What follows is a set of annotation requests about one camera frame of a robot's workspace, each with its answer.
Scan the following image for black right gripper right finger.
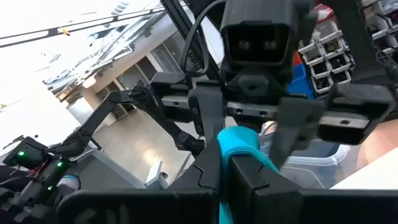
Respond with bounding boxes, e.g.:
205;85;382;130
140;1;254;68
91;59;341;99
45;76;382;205
228;154;398;224

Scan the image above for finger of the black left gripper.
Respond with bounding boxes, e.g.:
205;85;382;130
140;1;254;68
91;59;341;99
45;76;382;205
188;88;226;146
269;96;326;170

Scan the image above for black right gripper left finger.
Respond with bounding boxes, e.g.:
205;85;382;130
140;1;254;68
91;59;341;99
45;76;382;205
57;136;223;224

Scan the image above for teal cloth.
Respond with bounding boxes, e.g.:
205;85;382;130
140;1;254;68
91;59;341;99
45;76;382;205
216;125;280;224

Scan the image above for pink shirt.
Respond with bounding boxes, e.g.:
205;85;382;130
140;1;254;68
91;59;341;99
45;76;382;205
356;119;398;170

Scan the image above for clear plastic storage bin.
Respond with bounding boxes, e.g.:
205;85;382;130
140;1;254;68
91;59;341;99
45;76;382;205
259;119;354;191

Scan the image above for blue storage bin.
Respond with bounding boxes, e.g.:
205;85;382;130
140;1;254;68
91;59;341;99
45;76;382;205
285;62;315;100

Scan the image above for shelf with storage bins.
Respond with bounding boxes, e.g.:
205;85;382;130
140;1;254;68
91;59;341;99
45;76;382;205
285;0;398;100

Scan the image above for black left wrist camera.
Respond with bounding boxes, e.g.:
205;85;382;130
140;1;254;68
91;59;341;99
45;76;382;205
219;0;298;67

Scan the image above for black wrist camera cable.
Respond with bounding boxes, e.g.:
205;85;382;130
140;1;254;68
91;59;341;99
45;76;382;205
179;0;226;78

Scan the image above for black aluminium rig frame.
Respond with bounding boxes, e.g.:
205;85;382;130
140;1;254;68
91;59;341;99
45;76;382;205
160;0;221;82

